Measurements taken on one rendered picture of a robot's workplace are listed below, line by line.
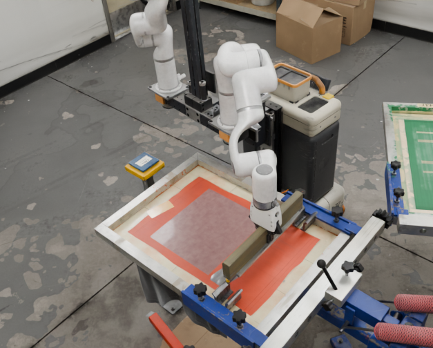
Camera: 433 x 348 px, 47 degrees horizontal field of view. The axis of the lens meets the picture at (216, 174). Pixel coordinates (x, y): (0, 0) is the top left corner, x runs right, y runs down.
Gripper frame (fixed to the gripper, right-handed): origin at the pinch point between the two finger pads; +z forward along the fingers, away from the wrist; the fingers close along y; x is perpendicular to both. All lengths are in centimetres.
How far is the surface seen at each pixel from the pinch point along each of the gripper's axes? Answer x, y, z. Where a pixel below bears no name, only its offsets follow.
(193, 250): 12.3, 24.2, 14.0
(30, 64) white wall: -108, 366, 95
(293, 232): -17.0, 0.2, 14.1
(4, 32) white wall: -94, 367, 57
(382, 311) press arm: 0.0, -43.0, 5.0
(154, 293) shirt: 21, 44, 49
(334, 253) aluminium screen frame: -14.8, -18.4, 10.4
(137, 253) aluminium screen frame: 27.3, 36.9, 10.5
